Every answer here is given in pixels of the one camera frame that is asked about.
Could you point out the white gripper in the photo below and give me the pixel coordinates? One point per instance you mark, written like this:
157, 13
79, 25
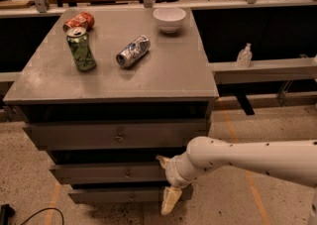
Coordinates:
173, 170

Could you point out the grey drawer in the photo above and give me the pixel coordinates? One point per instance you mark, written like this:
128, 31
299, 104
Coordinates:
117, 195
62, 136
113, 173

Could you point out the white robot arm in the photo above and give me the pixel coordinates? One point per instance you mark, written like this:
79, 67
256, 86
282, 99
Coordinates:
294, 161

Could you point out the grey top drawer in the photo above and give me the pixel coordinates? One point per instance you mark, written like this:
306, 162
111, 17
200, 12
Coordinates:
62, 136

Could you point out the grey bottom drawer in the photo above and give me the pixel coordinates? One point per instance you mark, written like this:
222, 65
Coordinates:
117, 195

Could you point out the grey drawer cabinet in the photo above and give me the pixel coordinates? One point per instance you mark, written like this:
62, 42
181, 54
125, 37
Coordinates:
172, 81

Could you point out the silver blue crushed can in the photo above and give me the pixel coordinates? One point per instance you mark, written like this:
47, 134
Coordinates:
133, 51

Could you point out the clear sanitizer bottle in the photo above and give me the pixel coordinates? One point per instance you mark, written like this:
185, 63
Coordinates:
245, 56

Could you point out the white bowl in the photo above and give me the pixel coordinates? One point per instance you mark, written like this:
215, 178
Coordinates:
169, 19

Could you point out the green soda can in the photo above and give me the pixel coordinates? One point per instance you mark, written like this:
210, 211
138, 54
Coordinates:
78, 42

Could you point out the black device on floor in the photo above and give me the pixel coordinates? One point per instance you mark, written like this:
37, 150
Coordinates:
6, 212

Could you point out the orange soda can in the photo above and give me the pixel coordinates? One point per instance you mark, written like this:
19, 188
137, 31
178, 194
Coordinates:
84, 20

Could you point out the grey metal rail shelf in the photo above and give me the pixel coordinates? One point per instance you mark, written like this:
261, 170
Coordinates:
265, 70

